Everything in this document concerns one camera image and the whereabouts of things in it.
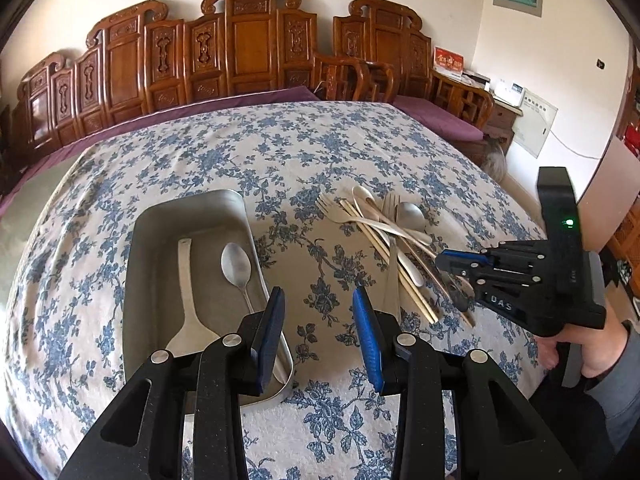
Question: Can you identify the pale gold spoon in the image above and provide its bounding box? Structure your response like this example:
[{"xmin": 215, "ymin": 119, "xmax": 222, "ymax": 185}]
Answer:
[{"xmin": 352, "ymin": 185, "xmax": 427, "ymax": 289}]

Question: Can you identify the blue floral tablecloth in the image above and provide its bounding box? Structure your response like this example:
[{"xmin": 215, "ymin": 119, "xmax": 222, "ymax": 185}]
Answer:
[{"xmin": 2, "ymin": 101, "xmax": 551, "ymax": 480}]

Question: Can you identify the white wall box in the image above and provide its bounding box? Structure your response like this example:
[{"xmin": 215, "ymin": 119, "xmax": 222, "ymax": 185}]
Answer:
[{"xmin": 515, "ymin": 91, "xmax": 558, "ymax": 158}]

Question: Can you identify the oval steel spoon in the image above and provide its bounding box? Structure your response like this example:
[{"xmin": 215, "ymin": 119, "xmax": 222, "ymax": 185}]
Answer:
[{"xmin": 220, "ymin": 242, "xmax": 268, "ymax": 323}]

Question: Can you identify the pale gold fork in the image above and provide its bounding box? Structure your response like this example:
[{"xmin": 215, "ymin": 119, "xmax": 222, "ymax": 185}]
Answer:
[{"xmin": 316, "ymin": 193, "xmax": 435, "ymax": 247}]

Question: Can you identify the round steel spoon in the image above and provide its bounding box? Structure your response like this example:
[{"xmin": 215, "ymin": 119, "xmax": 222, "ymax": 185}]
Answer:
[{"xmin": 396, "ymin": 202, "xmax": 427, "ymax": 235}]

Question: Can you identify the brown chopstick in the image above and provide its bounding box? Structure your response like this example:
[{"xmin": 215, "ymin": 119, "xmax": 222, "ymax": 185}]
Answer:
[
  {"xmin": 417, "ymin": 247, "xmax": 471, "ymax": 328},
  {"xmin": 422, "ymin": 247, "xmax": 475, "ymax": 327}
]

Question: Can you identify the white wall cable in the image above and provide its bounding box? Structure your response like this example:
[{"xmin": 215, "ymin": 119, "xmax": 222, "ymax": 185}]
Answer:
[{"xmin": 554, "ymin": 125, "xmax": 602, "ymax": 161}]

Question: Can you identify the person's dark clothing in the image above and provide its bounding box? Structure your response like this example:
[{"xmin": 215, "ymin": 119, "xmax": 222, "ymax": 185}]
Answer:
[{"xmin": 530, "ymin": 375, "xmax": 617, "ymax": 480}]

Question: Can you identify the person's right forearm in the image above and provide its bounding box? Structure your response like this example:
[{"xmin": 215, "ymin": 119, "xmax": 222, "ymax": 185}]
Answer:
[{"xmin": 582, "ymin": 327, "xmax": 640, "ymax": 458}]

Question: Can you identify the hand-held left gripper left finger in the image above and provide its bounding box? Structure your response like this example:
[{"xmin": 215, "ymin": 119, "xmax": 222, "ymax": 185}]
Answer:
[{"xmin": 59, "ymin": 286, "xmax": 287, "ymax": 480}]

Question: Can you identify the long carved wooden sofa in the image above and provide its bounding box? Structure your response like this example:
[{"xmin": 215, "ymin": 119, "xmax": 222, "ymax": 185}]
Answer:
[{"xmin": 10, "ymin": 0, "xmax": 396, "ymax": 171}]

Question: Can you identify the clear plastic bag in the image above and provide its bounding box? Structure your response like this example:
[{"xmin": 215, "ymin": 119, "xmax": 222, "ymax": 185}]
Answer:
[{"xmin": 481, "ymin": 140, "xmax": 508, "ymax": 181}]

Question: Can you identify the wooden side table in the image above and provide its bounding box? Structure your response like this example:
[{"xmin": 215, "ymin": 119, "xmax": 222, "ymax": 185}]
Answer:
[{"xmin": 482, "ymin": 102, "xmax": 516, "ymax": 157}]

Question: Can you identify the short purple seat cushion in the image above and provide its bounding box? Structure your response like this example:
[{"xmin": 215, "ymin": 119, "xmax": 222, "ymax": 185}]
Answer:
[{"xmin": 392, "ymin": 95, "xmax": 483, "ymax": 143}]

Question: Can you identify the short carved wooden sofa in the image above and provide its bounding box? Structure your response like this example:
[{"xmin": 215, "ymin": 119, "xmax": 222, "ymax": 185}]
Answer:
[{"xmin": 332, "ymin": 0, "xmax": 496, "ymax": 133}]

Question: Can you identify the steel fork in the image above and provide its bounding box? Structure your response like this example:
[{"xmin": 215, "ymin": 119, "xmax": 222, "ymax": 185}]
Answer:
[{"xmin": 381, "ymin": 191, "xmax": 402, "ymax": 323}]

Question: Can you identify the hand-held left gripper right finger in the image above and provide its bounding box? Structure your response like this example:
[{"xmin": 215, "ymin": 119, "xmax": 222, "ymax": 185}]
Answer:
[{"xmin": 351, "ymin": 284, "xmax": 582, "ymax": 480}]

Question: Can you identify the white telephone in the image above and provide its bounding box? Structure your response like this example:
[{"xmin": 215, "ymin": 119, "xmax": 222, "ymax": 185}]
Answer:
[{"xmin": 492, "ymin": 85, "xmax": 526, "ymax": 107}]

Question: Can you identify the long purple seat cushion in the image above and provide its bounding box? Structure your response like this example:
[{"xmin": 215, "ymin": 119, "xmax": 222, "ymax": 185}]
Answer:
[{"xmin": 0, "ymin": 86, "xmax": 321, "ymax": 201}]

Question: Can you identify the grey board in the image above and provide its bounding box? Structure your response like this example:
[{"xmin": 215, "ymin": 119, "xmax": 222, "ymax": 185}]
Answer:
[{"xmin": 575, "ymin": 137, "xmax": 638, "ymax": 256}]

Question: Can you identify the rectangular metal tray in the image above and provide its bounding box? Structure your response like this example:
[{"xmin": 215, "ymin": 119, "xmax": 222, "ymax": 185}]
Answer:
[{"xmin": 122, "ymin": 189, "xmax": 296, "ymax": 406}]

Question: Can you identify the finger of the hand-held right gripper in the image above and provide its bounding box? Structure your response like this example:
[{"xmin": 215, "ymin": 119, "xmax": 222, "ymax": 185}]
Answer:
[
  {"xmin": 444, "ymin": 266, "xmax": 545, "ymax": 314},
  {"xmin": 434, "ymin": 240, "xmax": 549, "ymax": 276}
]

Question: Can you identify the person's right hand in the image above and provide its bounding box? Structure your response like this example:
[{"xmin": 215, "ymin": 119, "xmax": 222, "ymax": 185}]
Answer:
[{"xmin": 539, "ymin": 320, "xmax": 632, "ymax": 380}]

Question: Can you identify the red desk calendar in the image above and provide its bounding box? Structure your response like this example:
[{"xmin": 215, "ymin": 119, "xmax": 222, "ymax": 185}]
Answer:
[{"xmin": 432, "ymin": 46, "xmax": 466, "ymax": 75}]

